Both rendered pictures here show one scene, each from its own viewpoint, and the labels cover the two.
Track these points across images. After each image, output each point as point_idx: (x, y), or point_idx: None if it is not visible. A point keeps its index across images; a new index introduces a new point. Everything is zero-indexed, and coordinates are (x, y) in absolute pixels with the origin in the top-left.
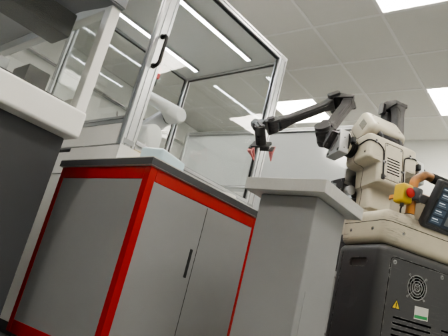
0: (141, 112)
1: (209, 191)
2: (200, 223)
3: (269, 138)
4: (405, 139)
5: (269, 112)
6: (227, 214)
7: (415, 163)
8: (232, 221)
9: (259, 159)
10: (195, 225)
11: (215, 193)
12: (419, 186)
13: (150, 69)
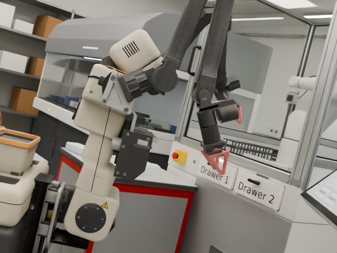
0: (185, 113)
1: (76, 162)
2: (74, 184)
3: (329, 80)
4: (112, 49)
5: (327, 44)
6: None
7: (89, 79)
8: None
9: (311, 116)
10: (72, 185)
11: (79, 162)
12: (107, 106)
13: (191, 78)
